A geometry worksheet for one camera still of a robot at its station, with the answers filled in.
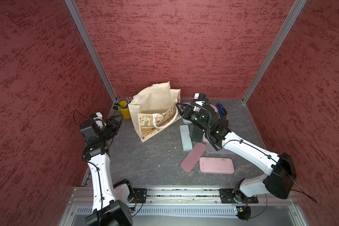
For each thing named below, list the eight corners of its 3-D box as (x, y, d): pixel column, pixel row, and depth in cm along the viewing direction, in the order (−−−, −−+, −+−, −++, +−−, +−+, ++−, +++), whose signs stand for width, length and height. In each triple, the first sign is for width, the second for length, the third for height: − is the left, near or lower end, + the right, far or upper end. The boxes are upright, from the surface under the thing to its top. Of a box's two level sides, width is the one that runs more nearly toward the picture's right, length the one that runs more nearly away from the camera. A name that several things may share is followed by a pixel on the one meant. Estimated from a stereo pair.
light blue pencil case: (183, 150, 93) (183, 148, 91) (179, 127, 105) (179, 124, 103) (193, 149, 94) (193, 147, 91) (188, 126, 106) (188, 124, 103)
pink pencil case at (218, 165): (200, 173, 84) (201, 172, 81) (198, 158, 90) (199, 157, 87) (234, 173, 84) (236, 172, 82) (230, 158, 90) (231, 157, 88)
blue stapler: (221, 118, 111) (222, 115, 108) (215, 104, 120) (216, 101, 117) (227, 118, 111) (228, 114, 108) (220, 104, 121) (222, 101, 118)
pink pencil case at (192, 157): (179, 167, 86) (179, 165, 84) (197, 142, 97) (198, 140, 95) (188, 174, 83) (189, 173, 81) (206, 148, 94) (207, 146, 92)
